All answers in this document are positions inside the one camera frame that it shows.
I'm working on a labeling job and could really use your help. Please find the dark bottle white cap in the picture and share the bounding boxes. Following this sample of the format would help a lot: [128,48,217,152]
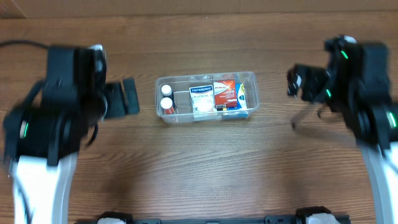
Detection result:
[160,85,174,101]

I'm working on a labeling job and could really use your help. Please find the orange vitamin tube white cap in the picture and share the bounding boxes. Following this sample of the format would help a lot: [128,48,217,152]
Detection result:
[160,97,175,114]

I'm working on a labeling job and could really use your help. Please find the blue yellow VapoDrops box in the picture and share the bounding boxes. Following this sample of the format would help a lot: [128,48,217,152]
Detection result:
[223,83,249,119]

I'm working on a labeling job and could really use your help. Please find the red white small box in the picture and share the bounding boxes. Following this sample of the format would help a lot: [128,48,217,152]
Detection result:
[213,80,238,110]

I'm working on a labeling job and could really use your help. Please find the white Hansaplast box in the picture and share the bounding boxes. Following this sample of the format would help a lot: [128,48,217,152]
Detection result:
[189,85,216,113]

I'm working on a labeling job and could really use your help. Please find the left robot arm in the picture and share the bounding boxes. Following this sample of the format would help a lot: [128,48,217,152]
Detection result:
[3,44,140,223]

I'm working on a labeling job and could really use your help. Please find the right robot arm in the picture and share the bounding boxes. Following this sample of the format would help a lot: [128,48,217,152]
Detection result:
[287,35,397,223]

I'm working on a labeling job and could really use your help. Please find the clear plastic container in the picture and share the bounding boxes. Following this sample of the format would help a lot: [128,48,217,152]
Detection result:
[155,72,259,123]

